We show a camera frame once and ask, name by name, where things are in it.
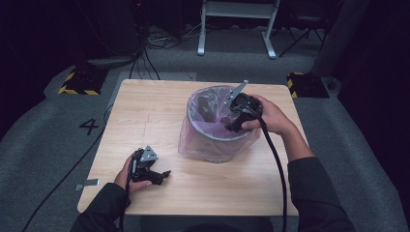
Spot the black floor cable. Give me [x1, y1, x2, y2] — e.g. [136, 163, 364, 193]
[20, 103, 114, 232]

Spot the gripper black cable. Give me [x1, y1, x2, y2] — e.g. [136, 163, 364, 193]
[256, 115, 288, 232]
[118, 180, 132, 232]

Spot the person's right hand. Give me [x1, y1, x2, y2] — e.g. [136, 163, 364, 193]
[241, 94, 296, 137]

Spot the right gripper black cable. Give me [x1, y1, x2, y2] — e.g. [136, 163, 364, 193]
[256, 115, 288, 232]

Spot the person's left hand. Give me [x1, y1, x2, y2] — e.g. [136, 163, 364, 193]
[113, 154, 153, 194]

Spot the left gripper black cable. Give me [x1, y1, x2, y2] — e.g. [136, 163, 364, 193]
[118, 180, 132, 232]

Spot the white metal stand frame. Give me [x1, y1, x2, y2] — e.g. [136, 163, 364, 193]
[196, 0, 281, 60]

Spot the bin with purple bag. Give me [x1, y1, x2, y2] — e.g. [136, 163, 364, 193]
[177, 84, 263, 164]

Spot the yellow-black striped base plate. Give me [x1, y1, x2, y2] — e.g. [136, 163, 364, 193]
[57, 67, 109, 97]
[286, 72, 331, 100]

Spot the bundle of black cables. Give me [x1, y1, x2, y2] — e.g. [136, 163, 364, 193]
[128, 22, 202, 81]

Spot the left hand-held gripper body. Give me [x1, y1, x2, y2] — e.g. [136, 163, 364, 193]
[129, 144, 161, 186]

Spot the grey tape strip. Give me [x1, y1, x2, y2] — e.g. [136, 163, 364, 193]
[74, 178, 101, 191]

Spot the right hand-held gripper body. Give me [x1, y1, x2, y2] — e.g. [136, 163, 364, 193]
[224, 79, 264, 133]

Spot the round trash bin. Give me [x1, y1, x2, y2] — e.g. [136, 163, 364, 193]
[186, 85, 259, 163]

